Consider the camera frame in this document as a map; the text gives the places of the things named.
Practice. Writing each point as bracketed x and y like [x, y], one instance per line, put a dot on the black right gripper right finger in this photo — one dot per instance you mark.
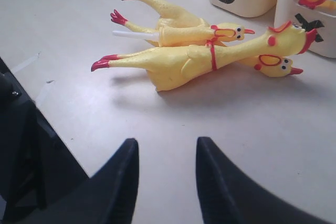
[227, 195]

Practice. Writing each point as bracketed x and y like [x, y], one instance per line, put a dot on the cream bin marked X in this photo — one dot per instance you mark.
[321, 19]

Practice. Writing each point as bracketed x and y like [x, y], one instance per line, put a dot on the chicken head with white tube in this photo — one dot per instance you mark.
[172, 37]

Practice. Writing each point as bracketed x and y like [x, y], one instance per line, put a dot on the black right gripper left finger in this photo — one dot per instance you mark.
[109, 196]

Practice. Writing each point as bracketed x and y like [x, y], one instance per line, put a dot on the whole yellow rubber chicken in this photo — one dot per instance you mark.
[178, 14]
[172, 67]

